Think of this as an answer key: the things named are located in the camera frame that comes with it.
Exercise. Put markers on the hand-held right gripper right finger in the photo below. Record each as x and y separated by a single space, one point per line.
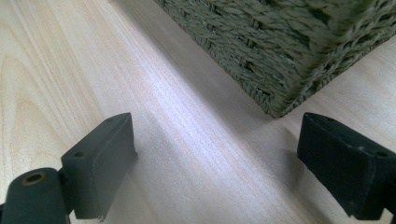
342 168

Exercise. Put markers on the green woven basket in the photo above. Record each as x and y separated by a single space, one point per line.
280 46

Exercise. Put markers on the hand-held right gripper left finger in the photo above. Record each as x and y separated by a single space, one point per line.
96 168

